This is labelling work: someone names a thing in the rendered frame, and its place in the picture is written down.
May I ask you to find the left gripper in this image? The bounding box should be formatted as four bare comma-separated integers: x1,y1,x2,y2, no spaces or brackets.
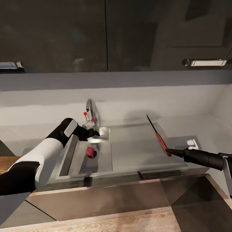
79,128,100,141

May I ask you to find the cutting board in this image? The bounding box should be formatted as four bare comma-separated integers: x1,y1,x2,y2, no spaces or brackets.
0,156,21,175

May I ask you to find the parer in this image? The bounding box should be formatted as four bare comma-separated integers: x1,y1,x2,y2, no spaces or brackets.
147,117,172,157

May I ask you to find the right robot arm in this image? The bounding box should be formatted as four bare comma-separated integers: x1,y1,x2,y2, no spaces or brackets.
165,139,232,199

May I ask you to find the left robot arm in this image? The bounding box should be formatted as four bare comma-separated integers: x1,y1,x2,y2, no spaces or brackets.
0,118,100,226

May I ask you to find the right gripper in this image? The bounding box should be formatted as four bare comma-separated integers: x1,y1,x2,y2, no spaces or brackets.
165,148,210,168

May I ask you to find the vidalia onion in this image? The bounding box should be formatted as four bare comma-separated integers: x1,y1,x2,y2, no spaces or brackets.
86,147,95,157

